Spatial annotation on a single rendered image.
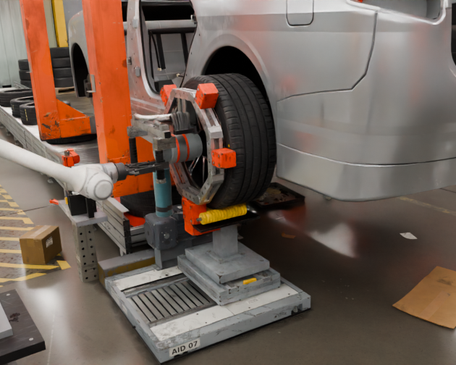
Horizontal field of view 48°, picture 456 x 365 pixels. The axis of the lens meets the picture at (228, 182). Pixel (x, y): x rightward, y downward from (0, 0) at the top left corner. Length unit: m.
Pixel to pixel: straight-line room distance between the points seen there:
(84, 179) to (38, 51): 2.78
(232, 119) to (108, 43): 0.84
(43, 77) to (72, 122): 0.44
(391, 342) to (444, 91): 1.19
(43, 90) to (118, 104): 1.93
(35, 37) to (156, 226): 2.36
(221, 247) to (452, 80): 1.41
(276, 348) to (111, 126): 1.40
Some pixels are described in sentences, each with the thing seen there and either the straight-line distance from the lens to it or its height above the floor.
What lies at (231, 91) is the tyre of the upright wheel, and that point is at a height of 1.12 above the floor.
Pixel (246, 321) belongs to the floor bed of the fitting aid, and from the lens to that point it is 2.48.
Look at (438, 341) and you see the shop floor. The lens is 2.59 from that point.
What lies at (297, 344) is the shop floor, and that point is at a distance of 2.46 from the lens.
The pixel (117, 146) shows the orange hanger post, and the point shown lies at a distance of 2.81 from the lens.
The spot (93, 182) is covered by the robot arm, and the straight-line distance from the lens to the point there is 1.93.
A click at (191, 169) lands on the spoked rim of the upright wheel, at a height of 0.68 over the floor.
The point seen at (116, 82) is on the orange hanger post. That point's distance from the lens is 2.77.
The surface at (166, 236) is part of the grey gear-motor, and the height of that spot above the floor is 0.31.
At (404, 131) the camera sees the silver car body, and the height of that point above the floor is 1.03.
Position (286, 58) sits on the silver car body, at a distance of 2.13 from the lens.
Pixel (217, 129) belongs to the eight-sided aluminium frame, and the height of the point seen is 0.97.
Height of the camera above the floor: 1.39
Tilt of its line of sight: 17 degrees down
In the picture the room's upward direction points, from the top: 2 degrees counter-clockwise
